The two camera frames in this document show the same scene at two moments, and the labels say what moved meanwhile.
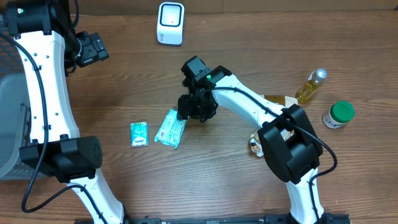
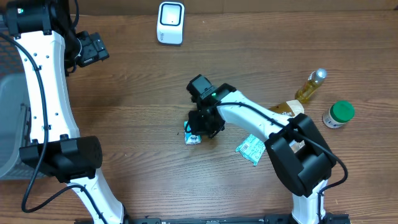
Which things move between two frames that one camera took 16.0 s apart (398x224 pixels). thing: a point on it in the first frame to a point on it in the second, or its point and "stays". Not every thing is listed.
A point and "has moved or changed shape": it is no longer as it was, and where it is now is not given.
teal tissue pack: [170, 133] to [252, 148]
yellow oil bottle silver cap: [316, 79] stays
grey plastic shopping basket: [15, 130] stays
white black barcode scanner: [170, 23] stays
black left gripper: [94, 50] stays
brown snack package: [255, 144] has moved or changed shape
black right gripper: [189, 111] to [200, 129]
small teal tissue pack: [139, 134] to [189, 139]
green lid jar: [340, 112] stays
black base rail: [328, 218] stays
